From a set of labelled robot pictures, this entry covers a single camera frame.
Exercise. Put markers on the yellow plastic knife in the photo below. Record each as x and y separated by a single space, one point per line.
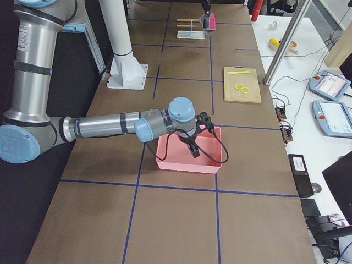
238 72

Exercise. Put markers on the black laptop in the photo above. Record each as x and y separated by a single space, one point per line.
338 178

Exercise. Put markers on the wooden cutting board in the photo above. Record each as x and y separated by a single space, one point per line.
247 80

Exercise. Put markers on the aluminium frame post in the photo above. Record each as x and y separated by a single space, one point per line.
286 40

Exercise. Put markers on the lower wooden rack bar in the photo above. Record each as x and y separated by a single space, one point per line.
188 26

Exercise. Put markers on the orange black connector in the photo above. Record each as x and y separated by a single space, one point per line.
281 113
286 132

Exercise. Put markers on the pink plastic bin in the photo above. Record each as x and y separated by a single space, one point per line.
174 155

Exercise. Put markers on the black rectangular box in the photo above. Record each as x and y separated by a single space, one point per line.
300 175

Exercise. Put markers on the near blue teach pendant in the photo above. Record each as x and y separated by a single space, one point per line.
332 118

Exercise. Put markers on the lower orange black connector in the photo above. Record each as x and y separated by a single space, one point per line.
286 132

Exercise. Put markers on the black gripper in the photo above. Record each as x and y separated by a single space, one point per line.
208 12
189 140

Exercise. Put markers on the upper orange black connector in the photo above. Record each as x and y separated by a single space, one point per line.
281 113

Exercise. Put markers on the blue teach pendant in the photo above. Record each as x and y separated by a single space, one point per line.
328 85
332 118

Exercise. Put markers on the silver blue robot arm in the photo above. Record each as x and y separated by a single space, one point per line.
28 131

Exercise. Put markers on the red fire extinguisher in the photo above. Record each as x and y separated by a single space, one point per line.
256 10

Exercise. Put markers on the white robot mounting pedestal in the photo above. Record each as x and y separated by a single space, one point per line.
125 72

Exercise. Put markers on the small white bottle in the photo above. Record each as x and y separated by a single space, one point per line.
272 26

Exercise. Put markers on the silver round knob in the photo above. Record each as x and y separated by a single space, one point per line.
316 188

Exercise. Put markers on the white tray rack base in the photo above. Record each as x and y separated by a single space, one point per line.
190 35

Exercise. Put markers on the far blue teach pendant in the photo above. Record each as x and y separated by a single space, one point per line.
328 85

